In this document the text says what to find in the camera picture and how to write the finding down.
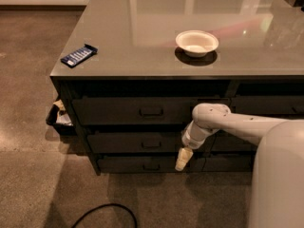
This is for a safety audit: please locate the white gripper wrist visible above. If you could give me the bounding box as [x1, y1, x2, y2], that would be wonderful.
[175, 122, 211, 171]

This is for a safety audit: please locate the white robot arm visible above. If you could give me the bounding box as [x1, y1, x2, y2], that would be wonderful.
[175, 104, 304, 228]

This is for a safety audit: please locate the dark grey drawer cabinet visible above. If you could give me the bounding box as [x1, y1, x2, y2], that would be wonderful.
[50, 0, 304, 173]

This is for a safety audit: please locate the white paper bowl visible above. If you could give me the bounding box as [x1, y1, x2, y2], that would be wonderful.
[176, 30, 219, 58]

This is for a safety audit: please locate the black bin with trash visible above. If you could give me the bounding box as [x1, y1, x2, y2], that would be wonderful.
[46, 99, 76, 136]

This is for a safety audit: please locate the black floor cable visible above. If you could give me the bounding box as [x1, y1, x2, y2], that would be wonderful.
[70, 202, 139, 228]

